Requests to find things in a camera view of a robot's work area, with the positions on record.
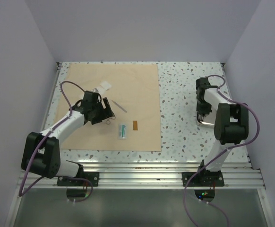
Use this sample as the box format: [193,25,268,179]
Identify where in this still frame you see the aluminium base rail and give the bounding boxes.
[17,162,266,190]

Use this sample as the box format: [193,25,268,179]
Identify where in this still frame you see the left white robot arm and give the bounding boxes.
[21,91,114,186]

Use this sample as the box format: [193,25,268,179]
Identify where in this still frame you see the green white packet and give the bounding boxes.
[118,123,127,140]

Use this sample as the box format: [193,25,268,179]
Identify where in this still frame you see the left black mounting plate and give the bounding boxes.
[57,172,100,187]

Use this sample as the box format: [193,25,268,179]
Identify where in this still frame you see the black mounting plate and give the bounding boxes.
[188,171,225,187]
[57,172,100,187]

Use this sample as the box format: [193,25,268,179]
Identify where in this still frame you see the stainless steel tray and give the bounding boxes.
[196,103,216,128]

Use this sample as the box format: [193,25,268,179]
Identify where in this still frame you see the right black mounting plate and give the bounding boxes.
[188,171,225,187]

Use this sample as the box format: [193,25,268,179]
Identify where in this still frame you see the steel scalpel handle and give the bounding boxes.
[112,100,127,113]

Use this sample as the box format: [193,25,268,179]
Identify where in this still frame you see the brown adhesive bandage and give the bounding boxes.
[132,121,138,131]

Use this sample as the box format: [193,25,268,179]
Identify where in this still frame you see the beige cloth mat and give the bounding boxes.
[61,63,161,151]

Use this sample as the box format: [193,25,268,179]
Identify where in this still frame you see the steel forceps with ring handles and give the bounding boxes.
[105,117,115,125]

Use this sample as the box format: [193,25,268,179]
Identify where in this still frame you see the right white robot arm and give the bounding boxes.
[196,77,249,186]

